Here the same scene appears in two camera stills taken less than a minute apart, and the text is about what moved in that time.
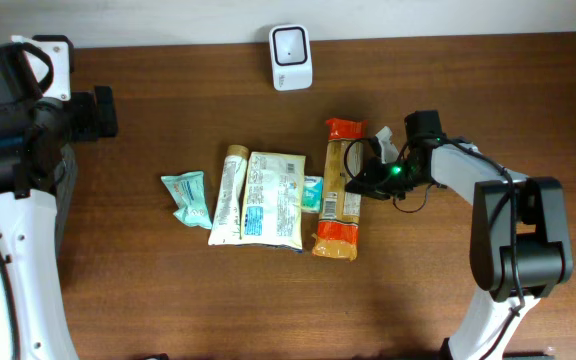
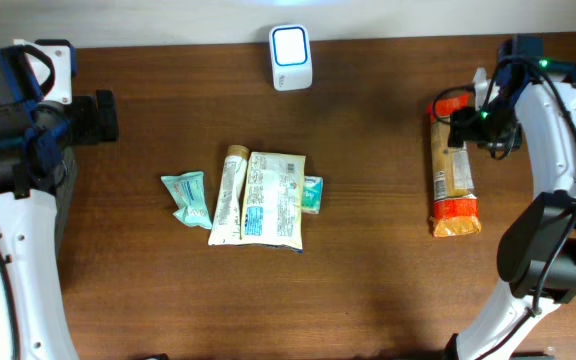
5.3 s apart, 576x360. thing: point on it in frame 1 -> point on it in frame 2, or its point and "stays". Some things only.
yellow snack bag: [273, 205] stays
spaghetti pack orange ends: [338, 228] -> [455, 207]
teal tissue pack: [312, 193] stays
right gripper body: [400, 179] -> [487, 126]
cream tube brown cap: [226, 230] stays
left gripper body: [81, 120] stays
